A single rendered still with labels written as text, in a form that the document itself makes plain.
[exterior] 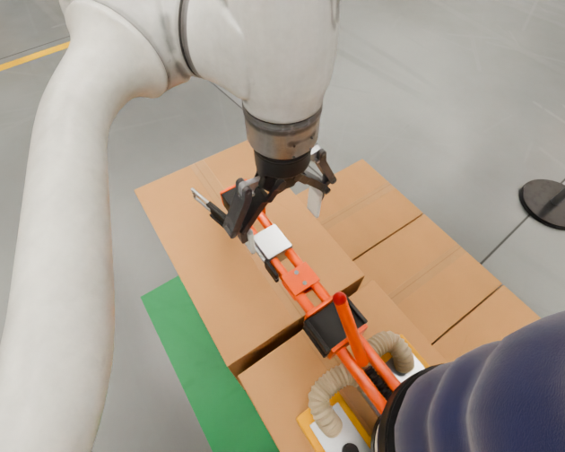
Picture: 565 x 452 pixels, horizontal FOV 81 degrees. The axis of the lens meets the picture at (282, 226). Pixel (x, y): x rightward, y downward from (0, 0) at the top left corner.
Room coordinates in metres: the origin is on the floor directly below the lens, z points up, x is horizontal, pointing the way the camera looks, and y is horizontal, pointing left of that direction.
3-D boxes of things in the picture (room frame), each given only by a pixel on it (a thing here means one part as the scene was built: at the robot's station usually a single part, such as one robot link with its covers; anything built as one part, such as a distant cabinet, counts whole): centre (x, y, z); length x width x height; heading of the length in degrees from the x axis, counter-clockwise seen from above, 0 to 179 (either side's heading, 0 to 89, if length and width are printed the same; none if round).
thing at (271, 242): (0.36, 0.02, 1.08); 0.07 x 0.07 x 0.04; 34
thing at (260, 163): (0.32, 0.00, 1.39); 0.08 x 0.07 x 0.09; 124
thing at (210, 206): (0.40, 0.11, 1.09); 0.31 x 0.03 x 0.05; 47
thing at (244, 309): (0.50, 0.12, 0.74); 0.60 x 0.40 x 0.40; 33
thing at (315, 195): (0.36, -0.06, 1.26); 0.03 x 0.01 x 0.07; 34
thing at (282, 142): (0.32, 0.00, 1.46); 0.09 x 0.09 x 0.06
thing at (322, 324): (0.19, -0.10, 1.09); 0.10 x 0.08 x 0.06; 124
